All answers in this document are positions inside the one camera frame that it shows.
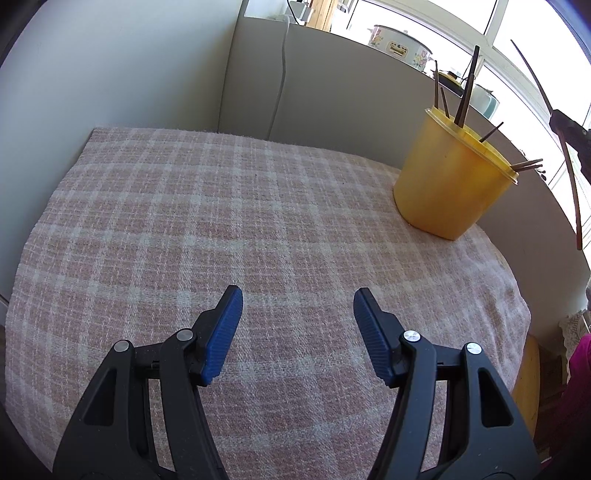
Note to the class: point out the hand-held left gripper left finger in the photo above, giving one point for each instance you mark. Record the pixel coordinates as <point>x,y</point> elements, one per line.
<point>226,332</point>

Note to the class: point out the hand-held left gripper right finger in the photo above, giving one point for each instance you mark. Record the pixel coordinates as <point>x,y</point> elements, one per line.
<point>371,332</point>

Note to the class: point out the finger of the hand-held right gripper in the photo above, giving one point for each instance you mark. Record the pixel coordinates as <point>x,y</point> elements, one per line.
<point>577,143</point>

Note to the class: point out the black chopstick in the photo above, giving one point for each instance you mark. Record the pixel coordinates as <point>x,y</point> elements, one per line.
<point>468,87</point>
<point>491,132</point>

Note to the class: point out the yellow plastic container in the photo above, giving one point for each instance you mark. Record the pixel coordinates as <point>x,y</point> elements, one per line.
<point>443,184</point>

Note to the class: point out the light blue kettle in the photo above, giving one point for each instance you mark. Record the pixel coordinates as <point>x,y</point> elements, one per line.
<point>487,101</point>

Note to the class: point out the pink plaid cloth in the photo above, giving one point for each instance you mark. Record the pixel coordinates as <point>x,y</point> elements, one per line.
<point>231,207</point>

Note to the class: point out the brown clay pot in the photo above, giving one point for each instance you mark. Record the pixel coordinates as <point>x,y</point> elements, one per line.
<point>450,83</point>

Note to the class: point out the round wooden table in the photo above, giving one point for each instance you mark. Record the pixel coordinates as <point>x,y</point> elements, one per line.
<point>526,383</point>

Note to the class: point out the white lace cloth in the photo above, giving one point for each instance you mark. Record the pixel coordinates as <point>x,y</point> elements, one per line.
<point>572,330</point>

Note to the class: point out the white floral slow cooker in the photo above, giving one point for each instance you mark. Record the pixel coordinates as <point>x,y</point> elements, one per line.
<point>399,46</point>

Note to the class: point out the person's pink clothing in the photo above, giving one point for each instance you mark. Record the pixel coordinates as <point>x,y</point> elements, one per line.
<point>579,397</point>

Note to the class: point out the wooden cutting board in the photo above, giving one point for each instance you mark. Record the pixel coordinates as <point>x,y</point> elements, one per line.
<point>322,14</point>

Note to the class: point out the white cabinet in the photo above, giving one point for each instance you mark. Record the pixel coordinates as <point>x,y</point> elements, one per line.
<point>115,60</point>

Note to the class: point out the white power strip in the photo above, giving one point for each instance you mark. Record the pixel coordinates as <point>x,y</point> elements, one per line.
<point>300,11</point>

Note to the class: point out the white window frame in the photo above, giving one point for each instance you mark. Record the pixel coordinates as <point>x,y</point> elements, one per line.
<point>490,18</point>

